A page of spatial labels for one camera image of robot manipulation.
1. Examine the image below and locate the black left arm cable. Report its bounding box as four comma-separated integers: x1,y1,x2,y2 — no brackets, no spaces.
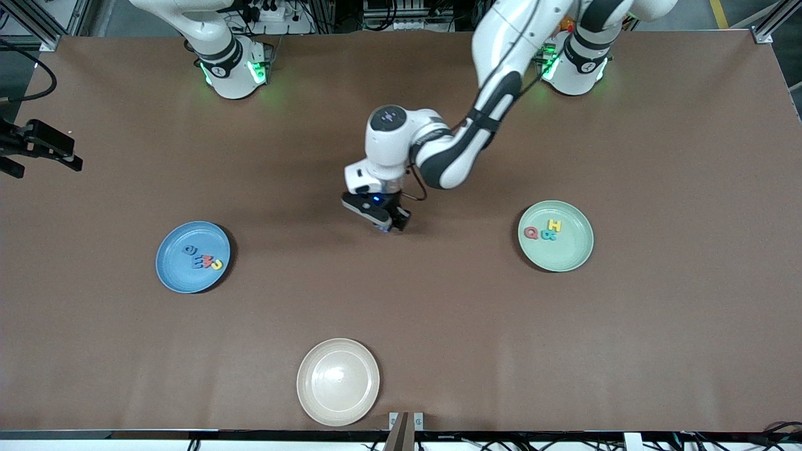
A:
401,0,568,202

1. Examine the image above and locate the beige plate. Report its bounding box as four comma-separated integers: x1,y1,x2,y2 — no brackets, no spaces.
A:
296,338,381,428

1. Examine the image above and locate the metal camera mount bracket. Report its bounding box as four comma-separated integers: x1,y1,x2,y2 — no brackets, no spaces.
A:
388,412,425,451

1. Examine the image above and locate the white power strip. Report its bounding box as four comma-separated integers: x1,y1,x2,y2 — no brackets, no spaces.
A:
241,0,314,36

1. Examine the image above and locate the blue plate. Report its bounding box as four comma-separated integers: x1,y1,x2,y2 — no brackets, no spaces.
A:
155,220,232,294

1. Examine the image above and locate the aluminium frame profile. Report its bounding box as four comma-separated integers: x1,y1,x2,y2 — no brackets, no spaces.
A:
751,0,802,44
0,0,85,52

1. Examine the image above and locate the green plate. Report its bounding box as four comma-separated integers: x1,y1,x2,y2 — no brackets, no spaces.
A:
518,200,595,273

